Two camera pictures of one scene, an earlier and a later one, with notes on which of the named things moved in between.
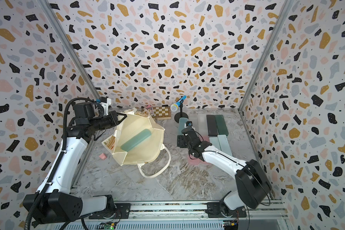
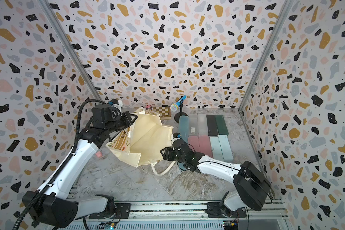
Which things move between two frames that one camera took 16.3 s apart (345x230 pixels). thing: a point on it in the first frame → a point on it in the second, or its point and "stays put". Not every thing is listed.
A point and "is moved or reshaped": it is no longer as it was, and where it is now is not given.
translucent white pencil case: x=202 y=124 stays put
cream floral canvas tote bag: x=137 y=139 is moved or reshaped
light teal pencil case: x=215 y=142 stays put
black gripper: x=106 y=102 → x=117 y=102
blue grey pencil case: x=182 y=120 stays put
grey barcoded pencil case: x=194 y=118 stays put
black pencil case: x=212 y=129 stays put
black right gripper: x=180 y=140 → x=168 y=152
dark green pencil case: x=222 y=127 stays put
